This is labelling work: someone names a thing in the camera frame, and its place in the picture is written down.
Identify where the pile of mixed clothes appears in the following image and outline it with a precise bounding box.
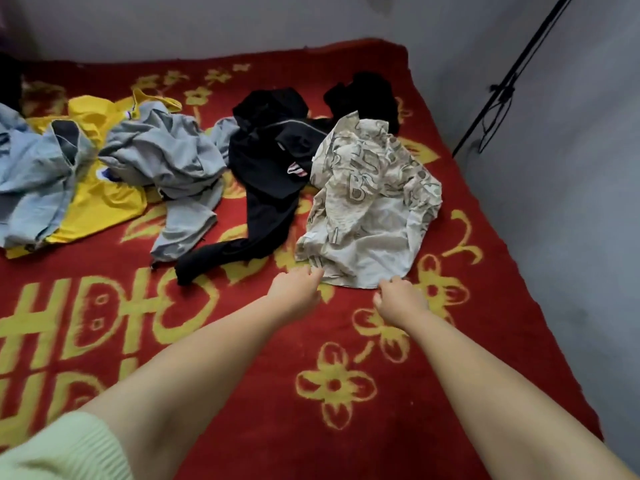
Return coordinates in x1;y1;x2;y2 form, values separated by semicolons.
0;71;403;288

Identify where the red bedsheet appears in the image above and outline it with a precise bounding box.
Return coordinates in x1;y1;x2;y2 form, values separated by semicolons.
0;39;604;480

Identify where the person's left forearm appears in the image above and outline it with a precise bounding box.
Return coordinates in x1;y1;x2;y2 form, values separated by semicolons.
80;295;291;480

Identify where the person's right hand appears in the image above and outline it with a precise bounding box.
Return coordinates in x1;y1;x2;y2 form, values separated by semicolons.
372;277;434;332

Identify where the person's left hand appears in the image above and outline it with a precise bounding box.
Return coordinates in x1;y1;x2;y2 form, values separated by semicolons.
266;267;326;323

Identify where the white bed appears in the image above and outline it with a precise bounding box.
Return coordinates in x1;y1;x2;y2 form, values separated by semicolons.
0;39;604;480

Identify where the person's right forearm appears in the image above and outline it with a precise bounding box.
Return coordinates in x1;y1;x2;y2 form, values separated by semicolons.
405;309;637;480

